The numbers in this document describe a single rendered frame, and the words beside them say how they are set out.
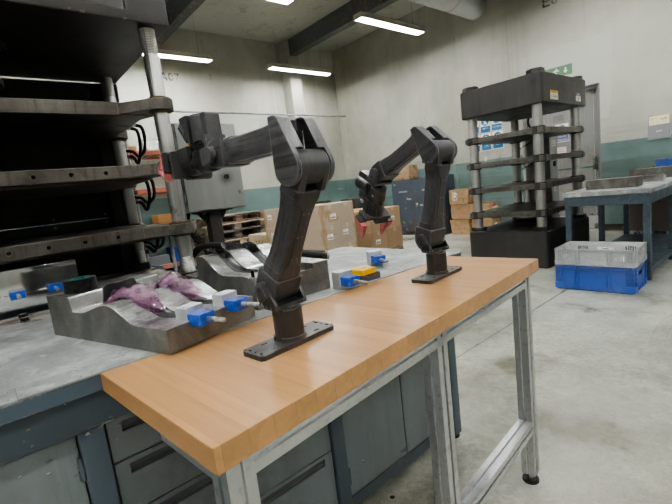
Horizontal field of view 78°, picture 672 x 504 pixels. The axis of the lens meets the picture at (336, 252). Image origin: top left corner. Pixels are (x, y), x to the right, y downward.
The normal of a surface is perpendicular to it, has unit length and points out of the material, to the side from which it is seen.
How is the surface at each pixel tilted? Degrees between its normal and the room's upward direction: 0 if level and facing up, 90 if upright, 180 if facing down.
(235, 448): 90
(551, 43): 90
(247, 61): 90
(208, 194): 90
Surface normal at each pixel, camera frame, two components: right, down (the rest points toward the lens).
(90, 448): 0.65, 0.04
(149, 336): -0.52, 0.19
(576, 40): -0.75, 0.18
